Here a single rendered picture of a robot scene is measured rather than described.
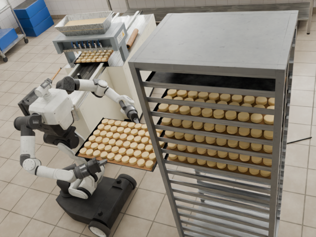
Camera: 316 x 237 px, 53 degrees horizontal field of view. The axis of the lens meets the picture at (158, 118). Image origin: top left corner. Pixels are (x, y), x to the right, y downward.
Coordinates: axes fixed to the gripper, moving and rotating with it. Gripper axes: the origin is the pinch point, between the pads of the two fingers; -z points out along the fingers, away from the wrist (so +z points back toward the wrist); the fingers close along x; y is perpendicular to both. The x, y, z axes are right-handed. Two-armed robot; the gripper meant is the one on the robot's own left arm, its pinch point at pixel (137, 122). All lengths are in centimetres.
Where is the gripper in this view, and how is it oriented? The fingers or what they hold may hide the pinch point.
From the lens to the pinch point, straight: 235.8
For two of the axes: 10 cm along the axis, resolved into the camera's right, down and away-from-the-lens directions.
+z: -3.7, -5.4, 7.6
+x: -2.1, -7.5, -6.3
